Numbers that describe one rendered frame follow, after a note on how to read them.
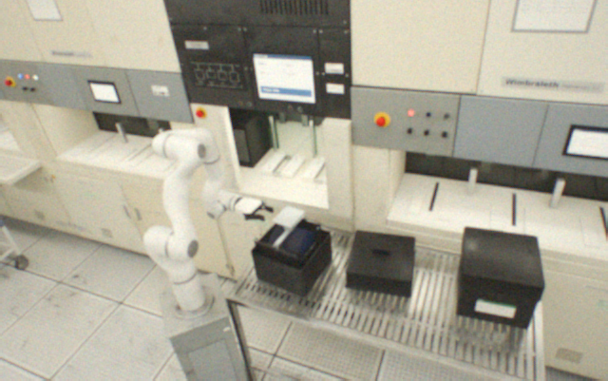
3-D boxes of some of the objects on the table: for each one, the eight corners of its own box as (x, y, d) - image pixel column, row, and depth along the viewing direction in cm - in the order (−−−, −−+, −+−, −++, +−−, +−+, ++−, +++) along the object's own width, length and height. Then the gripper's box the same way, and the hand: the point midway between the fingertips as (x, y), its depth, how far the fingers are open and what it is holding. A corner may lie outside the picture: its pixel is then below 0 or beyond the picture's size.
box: (453, 315, 174) (462, 273, 160) (457, 266, 196) (464, 225, 181) (530, 332, 165) (545, 288, 151) (524, 277, 187) (538, 236, 173)
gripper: (224, 207, 192) (256, 219, 184) (248, 188, 204) (278, 198, 196) (227, 220, 196) (258, 232, 188) (250, 200, 208) (280, 210, 200)
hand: (266, 213), depth 193 cm, fingers open, 6 cm apart
